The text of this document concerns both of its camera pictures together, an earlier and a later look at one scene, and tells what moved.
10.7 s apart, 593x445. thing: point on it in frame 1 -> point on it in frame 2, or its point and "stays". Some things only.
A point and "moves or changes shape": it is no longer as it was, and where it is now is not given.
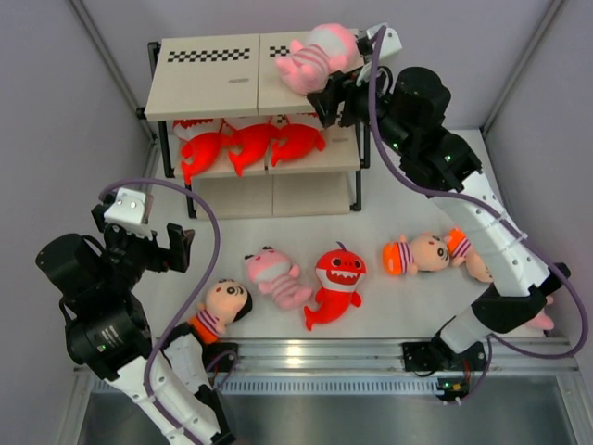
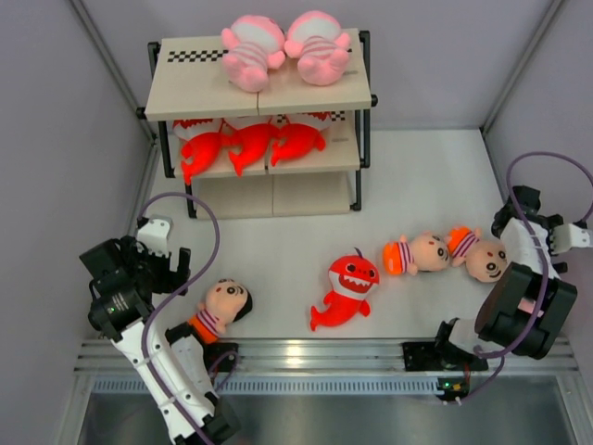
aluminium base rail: [380, 356] stays
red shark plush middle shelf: [254, 140] stays
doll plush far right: [460, 251] stays
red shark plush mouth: [338, 271] moves or changes shape
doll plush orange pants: [425, 253] stays
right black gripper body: [357, 105] -> [552, 221]
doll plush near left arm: [226, 302] stays
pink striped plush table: [274, 273] -> [252, 44]
